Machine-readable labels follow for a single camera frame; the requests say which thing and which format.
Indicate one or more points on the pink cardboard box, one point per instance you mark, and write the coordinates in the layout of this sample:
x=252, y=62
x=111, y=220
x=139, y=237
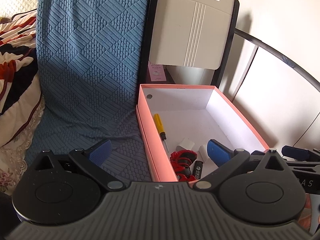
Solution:
x=190, y=120

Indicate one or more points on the blue textured chair cover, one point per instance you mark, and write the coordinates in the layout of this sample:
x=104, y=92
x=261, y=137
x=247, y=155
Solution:
x=87, y=55

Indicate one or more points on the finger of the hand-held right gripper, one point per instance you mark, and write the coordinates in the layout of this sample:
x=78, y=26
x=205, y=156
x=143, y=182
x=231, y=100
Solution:
x=295, y=152

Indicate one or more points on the white plastic chair back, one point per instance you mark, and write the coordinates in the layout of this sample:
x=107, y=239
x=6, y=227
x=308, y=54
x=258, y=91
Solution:
x=187, y=22

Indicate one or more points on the white charger plug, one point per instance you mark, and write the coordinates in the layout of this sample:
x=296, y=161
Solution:
x=186, y=144
x=203, y=152

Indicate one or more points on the red and black toy figure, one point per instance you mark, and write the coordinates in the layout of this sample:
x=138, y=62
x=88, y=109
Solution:
x=181, y=160

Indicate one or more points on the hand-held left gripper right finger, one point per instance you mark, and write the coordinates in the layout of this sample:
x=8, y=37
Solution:
x=218, y=151

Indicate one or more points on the striped quilt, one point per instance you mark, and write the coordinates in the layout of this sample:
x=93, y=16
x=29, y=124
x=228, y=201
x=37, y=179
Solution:
x=15, y=67

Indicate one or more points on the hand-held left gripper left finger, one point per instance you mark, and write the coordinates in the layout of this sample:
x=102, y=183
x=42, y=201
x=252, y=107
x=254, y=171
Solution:
x=101, y=151

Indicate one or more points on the pink printed carton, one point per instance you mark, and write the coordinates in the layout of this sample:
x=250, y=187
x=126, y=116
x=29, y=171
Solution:
x=157, y=72

